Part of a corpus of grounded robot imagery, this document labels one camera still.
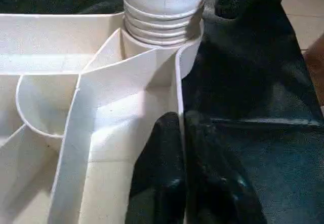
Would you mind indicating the white plastic table leg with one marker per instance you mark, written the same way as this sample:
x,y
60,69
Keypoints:
x,y
162,6

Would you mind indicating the white plastic table top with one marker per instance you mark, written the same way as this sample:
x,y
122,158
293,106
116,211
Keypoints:
x,y
50,44

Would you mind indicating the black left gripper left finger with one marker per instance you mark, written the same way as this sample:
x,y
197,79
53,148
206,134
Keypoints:
x,y
159,170

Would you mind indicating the black mat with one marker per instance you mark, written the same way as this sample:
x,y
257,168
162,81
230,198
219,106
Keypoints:
x,y
253,145

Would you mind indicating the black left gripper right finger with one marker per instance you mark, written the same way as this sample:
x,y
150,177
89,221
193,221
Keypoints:
x,y
215,178

